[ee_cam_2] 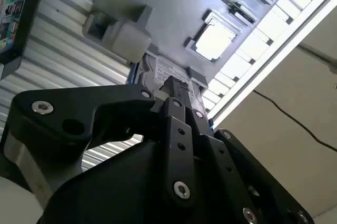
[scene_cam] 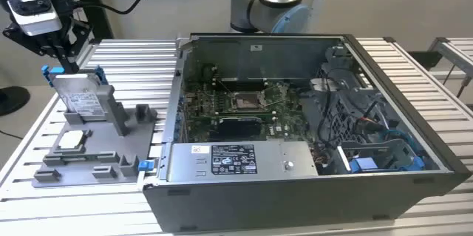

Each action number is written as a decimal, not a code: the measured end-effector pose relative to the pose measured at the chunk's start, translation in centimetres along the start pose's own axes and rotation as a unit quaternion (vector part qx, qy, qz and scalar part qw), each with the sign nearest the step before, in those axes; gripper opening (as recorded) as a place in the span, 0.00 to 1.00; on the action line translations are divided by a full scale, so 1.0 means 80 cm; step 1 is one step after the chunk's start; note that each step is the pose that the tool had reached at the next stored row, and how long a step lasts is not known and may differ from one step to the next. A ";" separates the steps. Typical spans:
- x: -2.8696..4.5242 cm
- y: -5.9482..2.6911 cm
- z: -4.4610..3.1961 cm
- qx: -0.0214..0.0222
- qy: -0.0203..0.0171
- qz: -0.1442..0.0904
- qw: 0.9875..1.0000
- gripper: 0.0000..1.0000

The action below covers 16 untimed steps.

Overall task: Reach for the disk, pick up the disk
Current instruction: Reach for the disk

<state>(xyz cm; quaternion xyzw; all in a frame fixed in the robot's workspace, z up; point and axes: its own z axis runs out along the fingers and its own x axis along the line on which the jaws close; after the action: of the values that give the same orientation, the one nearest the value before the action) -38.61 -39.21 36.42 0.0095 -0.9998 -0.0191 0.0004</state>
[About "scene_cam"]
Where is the silver CPU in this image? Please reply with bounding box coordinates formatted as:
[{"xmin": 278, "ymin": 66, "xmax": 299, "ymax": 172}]
[{"xmin": 58, "ymin": 130, "xmax": 93, "ymax": 150}]

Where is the black table bracket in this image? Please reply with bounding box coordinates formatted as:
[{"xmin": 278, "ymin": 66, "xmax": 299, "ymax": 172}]
[{"xmin": 407, "ymin": 50, "xmax": 442, "ymax": 70}]

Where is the round black stand base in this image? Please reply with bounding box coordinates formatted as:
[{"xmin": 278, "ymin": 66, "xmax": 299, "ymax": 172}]
[{"xmin": 0, "ymin": 85, "xmax": 30, "ymax": 117}]

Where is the black RAM slot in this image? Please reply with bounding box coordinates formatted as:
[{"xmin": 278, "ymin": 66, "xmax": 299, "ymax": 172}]
[{"xmin": 211, "ymin": 78, "xmax": 269, "ymax": 87}]

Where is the open dark PC case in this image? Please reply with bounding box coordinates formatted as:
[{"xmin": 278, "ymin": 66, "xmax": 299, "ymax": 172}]
[{"xmin": 141, "ymin": 32, "xmax": 473, "ymax": 233}]

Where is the black power wire bundle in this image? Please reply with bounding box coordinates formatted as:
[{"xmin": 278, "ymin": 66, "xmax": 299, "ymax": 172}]
[{"xmin": 355, "ymin": 101, "xmax": 399, "ymax": 137}]

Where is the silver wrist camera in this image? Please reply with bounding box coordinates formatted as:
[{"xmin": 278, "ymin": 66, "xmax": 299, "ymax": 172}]
[{"xmin": 6, "ymin": 0, "xmax": 62, "ymax": 37}]

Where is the CPU socket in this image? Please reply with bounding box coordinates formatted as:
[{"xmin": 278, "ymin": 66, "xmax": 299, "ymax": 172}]
[{"xmin": 230, "ymin": 90, "xmax": 266, "ymax": 111}]

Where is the green motherboard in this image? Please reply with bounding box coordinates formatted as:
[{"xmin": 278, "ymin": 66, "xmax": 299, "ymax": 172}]
[{"xmin": 179, "ymin": 79, "xmax": 314, "ymax": 142}]

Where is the blue wire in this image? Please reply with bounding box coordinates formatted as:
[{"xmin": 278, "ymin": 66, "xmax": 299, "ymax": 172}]
[{"xmin": 379, "ymin": 127, "xmax": 421, "ymax": 162}]

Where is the black floor cable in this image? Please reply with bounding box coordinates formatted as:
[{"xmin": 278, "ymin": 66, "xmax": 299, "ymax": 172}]
[{"xmin": 0, "ymin": 129, "xmax": 24, "ymax": 140}]

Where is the coloured wire bundle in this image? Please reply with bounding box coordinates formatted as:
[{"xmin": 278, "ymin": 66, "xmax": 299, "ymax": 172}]
[{"xmin": 311, "ymin": 141, "xmax": 333, "ymax": 169}]

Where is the expansion slot with white clips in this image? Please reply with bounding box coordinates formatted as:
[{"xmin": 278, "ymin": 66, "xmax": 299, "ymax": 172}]
[{"xmin": 213, "ymin": 110, "xmax": 275, "ymax": 116}]

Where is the grey metal disk bay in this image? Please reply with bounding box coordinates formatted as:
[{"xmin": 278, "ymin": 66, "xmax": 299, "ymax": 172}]
[{"xmin": 301, "ymin": 61, "xmax": 441, "ymax": 176}]

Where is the blue disk carrier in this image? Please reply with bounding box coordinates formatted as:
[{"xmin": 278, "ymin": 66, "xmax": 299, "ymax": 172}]
[{"xmin": 349, "ymin": 158, "xmax": 378, "ymax": 171}]

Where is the black graphics card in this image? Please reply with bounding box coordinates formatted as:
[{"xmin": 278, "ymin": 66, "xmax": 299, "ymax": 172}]
[{"xmin": 215, "ymin": 116, "xmax": 263, "ymax": 140}]

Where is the grey power supply unit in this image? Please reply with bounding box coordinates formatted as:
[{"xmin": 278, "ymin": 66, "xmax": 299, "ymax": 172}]
[{"xmin": 165, "ymin": 141, "xmax": 319, "ymax": 183}]

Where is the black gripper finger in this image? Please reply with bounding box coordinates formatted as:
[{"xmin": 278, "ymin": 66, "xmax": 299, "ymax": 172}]
[
  {"xmin": 67, "ymin": 20, "xmax": 93, "ymax": 74},
  {"xmin": 2, "ymin": 23, "xmax": 71, "ymax": 74}
]

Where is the grey plastic disk bracket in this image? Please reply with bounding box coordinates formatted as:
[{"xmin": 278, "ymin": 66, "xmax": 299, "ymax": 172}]
[{"xmin": 337, "ymin": 137, "xmax": 417, "ymax": 173}]

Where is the grey parts rack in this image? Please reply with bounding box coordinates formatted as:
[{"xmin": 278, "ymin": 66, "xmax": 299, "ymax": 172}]
[{"xmin": 30, "ymin": 85, "xmax": 159, "ymax": 189}]

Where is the long black wire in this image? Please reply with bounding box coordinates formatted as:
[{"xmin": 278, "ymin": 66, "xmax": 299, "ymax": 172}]
[{"xmin": 315, "ymin": 68, "xmax": 366, "ymax": 148}]

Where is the thin metal locking lever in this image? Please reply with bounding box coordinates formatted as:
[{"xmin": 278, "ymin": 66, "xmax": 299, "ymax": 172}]
[{"xmin": 217, "ymin": 78, "xmax": 238, "ymax": 95}]

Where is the black upright post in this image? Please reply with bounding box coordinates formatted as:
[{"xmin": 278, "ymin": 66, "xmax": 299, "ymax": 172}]
[{"xmin": 71, "ymin": 0, "xmax": 114, "ymax": 43}]

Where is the metal slat side table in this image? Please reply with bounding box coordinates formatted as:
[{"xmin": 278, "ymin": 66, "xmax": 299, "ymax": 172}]
[{"xmin": 427, "ymin": 36, "xmax": 473, "ymax": 81}]

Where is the hard disk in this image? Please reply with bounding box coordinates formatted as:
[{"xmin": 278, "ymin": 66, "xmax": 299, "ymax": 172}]
[{"xmin": 41, "ymin": 65, "xmax": 107, "ymax": 117}]

